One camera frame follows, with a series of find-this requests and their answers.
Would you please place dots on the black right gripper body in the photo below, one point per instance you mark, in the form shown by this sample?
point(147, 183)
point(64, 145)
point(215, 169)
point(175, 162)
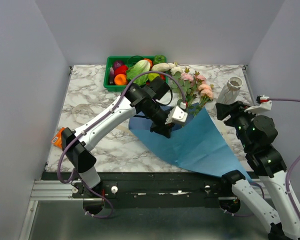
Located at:
point(240, 119)

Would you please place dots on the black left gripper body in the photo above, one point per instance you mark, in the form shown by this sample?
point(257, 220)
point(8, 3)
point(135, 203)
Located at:
point(158, 116)

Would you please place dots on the pink artificial flower bouquet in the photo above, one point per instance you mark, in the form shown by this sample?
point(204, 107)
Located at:
point(196, 90)

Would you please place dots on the blue wrapping paper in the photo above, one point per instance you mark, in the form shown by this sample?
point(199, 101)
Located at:
point(198, 146)

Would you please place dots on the beige printed ribbon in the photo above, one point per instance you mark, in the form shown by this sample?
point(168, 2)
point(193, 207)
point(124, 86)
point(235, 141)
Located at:
point(84, 113)

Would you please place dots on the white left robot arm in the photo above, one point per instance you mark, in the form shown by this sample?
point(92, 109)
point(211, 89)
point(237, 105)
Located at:
point(77, 144)

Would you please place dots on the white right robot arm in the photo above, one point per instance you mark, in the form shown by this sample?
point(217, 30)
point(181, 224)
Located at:
point(257, 132)

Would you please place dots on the white ribbed vase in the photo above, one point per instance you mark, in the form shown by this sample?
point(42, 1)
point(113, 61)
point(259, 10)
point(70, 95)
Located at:
point(230, 91)

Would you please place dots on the red toy chili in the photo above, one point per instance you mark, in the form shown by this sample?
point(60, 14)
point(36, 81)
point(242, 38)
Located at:
point(163, 77)

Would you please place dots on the green toy lime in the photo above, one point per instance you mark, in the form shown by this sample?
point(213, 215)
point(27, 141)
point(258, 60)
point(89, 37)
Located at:
point(152, 76)

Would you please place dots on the beige toy potato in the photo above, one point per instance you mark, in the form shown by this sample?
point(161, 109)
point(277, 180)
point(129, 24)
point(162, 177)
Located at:
point(161, 67)

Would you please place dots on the green toy cabbage leaf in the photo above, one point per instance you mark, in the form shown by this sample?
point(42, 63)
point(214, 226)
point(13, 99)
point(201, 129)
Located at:
point(137, 69)

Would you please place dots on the orange toy carrot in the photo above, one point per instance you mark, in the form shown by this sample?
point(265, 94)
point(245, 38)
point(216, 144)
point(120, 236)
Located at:
point(150, 62)

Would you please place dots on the green toy bell pepper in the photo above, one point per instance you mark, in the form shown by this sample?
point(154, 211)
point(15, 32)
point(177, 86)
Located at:
point(158, 59)

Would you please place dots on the orange toy fruit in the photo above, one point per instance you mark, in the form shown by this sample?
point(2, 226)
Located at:
point(121, 80)

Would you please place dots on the red toy pepper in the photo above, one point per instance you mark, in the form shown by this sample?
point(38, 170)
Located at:
point(121, 70)

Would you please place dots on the purple toy onion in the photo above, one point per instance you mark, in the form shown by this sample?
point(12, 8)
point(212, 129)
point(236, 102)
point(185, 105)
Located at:
point(117, 64)

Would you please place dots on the purple toy eggplant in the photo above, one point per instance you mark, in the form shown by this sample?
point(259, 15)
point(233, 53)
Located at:
point(111, 76)

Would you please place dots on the green plastic basket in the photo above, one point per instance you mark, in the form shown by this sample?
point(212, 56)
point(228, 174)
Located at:
point(129, 62)

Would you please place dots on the orange snack box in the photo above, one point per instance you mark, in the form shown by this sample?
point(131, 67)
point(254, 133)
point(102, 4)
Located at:
point(57, 139)

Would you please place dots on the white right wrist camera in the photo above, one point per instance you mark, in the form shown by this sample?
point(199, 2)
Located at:
point(264, 104)

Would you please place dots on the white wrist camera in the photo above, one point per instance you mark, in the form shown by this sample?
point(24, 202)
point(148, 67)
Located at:
point(264, 104)
point(176, 116)

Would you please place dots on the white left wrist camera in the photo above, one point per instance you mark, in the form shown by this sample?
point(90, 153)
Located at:
point(176, 116)

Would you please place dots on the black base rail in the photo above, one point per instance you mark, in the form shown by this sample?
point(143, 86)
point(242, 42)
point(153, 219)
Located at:
point(154, 190)

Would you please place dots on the aluminium frame rail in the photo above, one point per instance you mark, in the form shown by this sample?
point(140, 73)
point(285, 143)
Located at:
point(51, 190)

